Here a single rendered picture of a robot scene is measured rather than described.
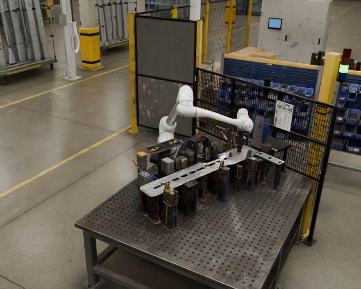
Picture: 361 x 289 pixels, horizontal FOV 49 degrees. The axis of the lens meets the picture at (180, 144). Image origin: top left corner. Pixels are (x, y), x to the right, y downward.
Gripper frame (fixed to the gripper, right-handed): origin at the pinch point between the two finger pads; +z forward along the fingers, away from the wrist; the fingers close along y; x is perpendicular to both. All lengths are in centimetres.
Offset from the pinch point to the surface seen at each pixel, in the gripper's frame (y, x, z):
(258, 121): 0.1, 26.6, -22.6
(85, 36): -745, 240, 16
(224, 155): -4.7, -15.6, 5.1
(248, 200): 35, -22, 35
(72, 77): -681, 160, 102
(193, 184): 20, -81, 2
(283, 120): 11, 55, -21
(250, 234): 69, -60, 35
